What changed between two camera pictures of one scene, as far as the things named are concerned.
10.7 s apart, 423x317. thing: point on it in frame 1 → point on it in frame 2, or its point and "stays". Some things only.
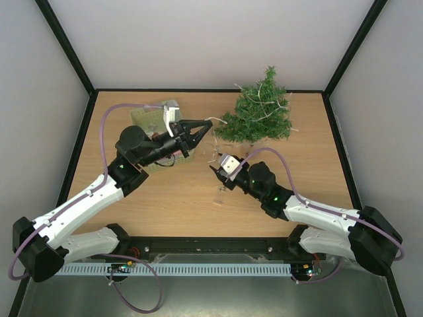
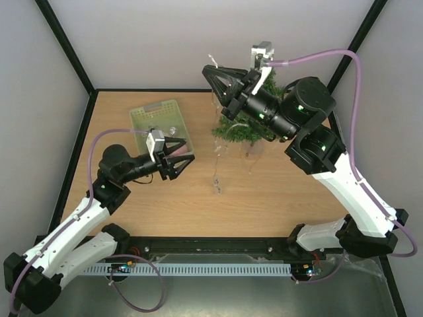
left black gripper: [183, 137] → [166, 170]
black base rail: [212, 249] stays
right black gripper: [225, 178] → [240, 93]
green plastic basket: [153, 120] stays
